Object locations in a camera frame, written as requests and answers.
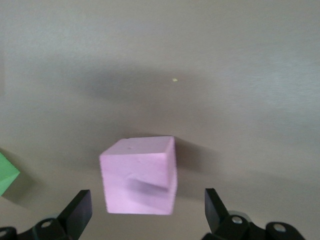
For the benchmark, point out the green foam cube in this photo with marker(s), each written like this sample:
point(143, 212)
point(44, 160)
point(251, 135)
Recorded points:
point(6, 172)

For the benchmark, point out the light pink foam cube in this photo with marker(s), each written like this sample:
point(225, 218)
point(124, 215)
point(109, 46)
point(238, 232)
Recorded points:
point(137, 172)

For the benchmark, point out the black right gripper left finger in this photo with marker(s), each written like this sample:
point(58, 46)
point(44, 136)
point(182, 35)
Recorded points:
point(50, 230)

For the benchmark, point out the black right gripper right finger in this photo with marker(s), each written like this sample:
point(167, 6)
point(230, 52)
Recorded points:
point(237, 228)

